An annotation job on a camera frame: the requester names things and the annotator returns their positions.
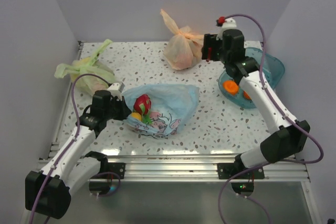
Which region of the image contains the green plastic bag with fruit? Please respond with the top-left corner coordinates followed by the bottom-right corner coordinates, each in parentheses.
top-left (54, 37), bottom-right (117, 96)

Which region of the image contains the aluminium front rail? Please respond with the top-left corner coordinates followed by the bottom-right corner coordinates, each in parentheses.
top-left (34, 153), bottom-right (308, 183)

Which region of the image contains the orange plastic bag with fruit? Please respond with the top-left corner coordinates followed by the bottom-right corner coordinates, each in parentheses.
top-left (160, 9), bottom-right (204, 70)

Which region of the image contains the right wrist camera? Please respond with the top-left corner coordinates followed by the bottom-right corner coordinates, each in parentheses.
top-left (216, 17), bottom-right (237, 40)

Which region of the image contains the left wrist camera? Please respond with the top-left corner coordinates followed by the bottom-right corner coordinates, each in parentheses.
top-left (107, 82), bottom-right (124, 97)

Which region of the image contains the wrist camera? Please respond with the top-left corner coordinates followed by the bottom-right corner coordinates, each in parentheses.
top-left (107, 82), bottom-right (124, 97)
top-left (216, 17), bottom-right (237, 40)

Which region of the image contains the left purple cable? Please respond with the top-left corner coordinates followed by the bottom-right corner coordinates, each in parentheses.
top-left (29, 73), bottom-right (111, 224)

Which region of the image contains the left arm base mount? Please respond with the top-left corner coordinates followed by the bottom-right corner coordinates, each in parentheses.
top-left (84, 151), bottom-right (125, 179)

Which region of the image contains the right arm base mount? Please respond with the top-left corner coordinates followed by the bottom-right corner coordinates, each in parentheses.
top-left (217, 154), bottom-right (265, 179)

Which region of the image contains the yellow mango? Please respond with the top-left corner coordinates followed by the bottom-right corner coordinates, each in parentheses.
top-left (130, 112), bottom-right (142, 122)

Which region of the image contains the teal transparent plastic basin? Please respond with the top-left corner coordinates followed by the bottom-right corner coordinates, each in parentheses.
top-left (218, 47), bottom-right (285, 109)

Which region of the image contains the purple cable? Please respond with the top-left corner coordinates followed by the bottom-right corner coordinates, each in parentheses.
top-left (217, 13), bottom-right (324, 224)
top-left (29, 73), bottom-right (111, 224)

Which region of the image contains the blue plastic bag with fruit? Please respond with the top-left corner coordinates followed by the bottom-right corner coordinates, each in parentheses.
top-left (123, 84), bottom-right (200, 138)

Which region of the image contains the red dragon fruit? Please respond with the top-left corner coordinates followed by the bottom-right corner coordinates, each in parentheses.
top-left (133, 94), bottom-right (152, 124)

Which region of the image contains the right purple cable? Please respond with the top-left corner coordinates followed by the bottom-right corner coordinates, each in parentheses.
top-left (217, 13), bottom-right (324, 224)

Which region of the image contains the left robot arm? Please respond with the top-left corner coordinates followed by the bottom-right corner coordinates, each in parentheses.
top-left (25, 90), bottom-right (131, 223)

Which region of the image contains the orange tangerine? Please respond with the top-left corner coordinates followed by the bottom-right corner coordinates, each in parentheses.
top-left (223, 80), bottom-right (239, 95)
top-left (243, 91), bottom-right (251, 101)

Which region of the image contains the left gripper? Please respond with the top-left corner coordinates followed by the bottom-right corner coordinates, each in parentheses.
top-left (103, 95), bottom-right (131, 121)

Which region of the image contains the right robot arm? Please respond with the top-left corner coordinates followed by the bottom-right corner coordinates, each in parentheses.
top-left (202, 29), bottom-right (310, 178)

